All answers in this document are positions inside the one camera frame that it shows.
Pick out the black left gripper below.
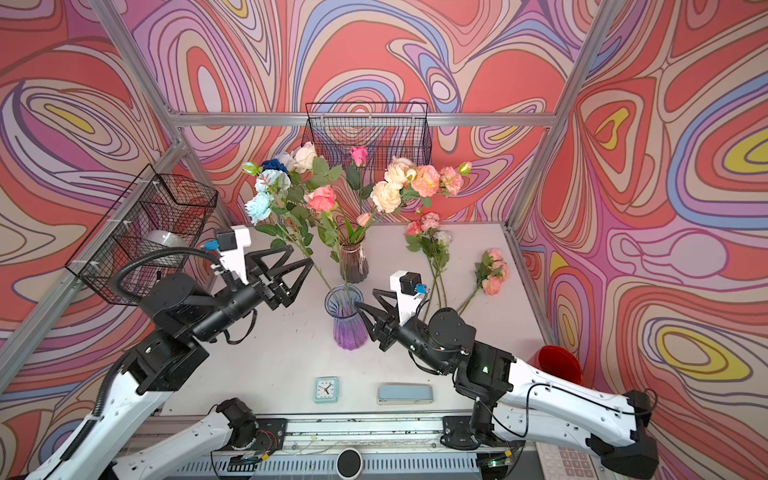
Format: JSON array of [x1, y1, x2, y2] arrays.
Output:
[[184, 246, 308, 349]]

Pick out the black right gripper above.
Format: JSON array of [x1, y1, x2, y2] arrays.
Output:
[[355, 289, 453, 377]]

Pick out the purple glass vase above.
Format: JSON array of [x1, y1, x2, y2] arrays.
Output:
[[324, 284, 369, 351]]

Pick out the pink grey glass vase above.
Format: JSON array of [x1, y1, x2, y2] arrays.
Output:
[[339, 242, 369, 284]]

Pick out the pink tulip bud stem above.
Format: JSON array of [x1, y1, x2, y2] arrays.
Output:
[[345, 212, 373, 245]]

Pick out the light blue carnation stem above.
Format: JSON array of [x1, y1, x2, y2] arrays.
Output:
[[243, 155, 341, 258]]

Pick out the pink ranunculus spray stem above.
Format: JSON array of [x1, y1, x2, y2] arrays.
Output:
[[405, 212, 452, 308]]

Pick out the coral pink rose stem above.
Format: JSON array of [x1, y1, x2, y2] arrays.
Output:
[[304, 186, 348, 289]]

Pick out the cream carnation stem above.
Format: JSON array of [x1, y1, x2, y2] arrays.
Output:
[[369, 157, 416, 227]]

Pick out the blue rose stem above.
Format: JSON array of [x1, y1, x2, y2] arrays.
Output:
[[261, 158, 288, 173]]

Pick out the pink peony spray stem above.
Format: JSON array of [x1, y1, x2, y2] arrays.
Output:
[[457, 248, 510, 314]]

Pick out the pink carnation stem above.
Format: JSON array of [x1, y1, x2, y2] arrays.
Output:
[[400, 162, 472, 208]]

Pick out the magenta rose stem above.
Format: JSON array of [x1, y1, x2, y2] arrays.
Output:
[[345, 146, 373, 205]]

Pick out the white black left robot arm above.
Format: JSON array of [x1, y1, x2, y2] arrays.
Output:
[[28, 245, 314, 479]]

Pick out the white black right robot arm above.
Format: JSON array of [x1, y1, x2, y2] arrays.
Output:
[[355, 289, 659, 479]]

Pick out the small teal alarm clock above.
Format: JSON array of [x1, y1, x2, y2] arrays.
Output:
[[313, 376, 339, 404]]

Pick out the round black white sensor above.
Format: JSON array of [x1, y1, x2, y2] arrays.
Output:
[[335, 448, 363, 480]]

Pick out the red plastic cup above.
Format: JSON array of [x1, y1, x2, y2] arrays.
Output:
[[527, 345, 583, 385]]

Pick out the white calculator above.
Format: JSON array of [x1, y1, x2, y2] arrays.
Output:
[[536, 443, 599, 480]]

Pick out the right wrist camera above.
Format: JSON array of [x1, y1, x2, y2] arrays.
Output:
[[390, 270, 428, 325]]

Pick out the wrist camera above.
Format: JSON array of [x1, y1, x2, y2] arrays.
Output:
[[390, 270, 428, 325], [203, 225, 251, 284]]

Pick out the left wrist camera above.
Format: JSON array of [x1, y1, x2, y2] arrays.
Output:
[[203, 225, 251, 284]]

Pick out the black wire basket left wall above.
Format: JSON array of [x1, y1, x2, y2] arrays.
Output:
[[65, 166, 218, 306]]

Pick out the black wire basket wall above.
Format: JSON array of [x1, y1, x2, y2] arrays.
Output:
[[65, 166, 218, 306], [302, 101, 432, 171]]

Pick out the black wire basket back wall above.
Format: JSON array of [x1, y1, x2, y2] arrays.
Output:
[[302, 101, 432, 171]]

